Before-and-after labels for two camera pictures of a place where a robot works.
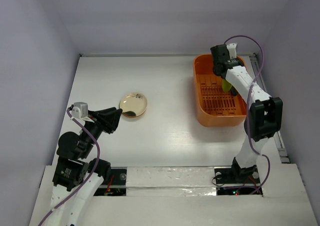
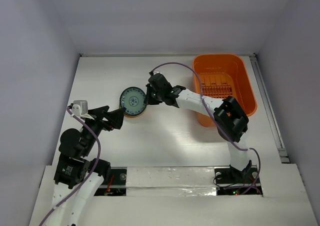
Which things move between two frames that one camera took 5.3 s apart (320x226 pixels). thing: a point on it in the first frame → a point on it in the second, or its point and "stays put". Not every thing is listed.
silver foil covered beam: (171, 181) stays put
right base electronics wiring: (234, 190) stays put
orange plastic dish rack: (215, 108) stays put
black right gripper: (233, 91) → (151, 94)
